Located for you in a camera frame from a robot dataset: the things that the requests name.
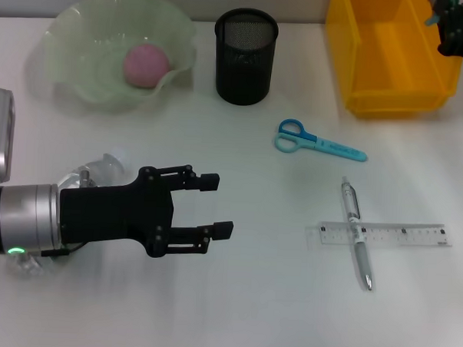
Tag left gripper cable with connector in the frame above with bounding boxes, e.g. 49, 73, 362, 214
20, 244, 70, 259

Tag blue cyan scissors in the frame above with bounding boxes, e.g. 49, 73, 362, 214
273, 117, 370, 164

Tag yellow plastic bin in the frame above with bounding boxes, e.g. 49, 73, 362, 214
320, 0, 463, 124

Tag silver ballpoint pen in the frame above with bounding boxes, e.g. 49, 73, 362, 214
336, 176, 380, 291

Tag transparent plastic ruler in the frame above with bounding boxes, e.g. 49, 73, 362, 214
319, 219, 454, 250

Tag clear water bottle green label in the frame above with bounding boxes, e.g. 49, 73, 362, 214
5, 143, 128, 281

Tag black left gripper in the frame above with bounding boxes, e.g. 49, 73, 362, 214
57, 158, 237, 261

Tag pink peach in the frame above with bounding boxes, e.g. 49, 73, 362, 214
122, 42, 173, 90

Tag black mesh pen cup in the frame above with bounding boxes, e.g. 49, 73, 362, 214
210, 8, 281, 107

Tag green glass fruit bowl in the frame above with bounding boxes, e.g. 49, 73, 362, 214
40, 0, 200, 117

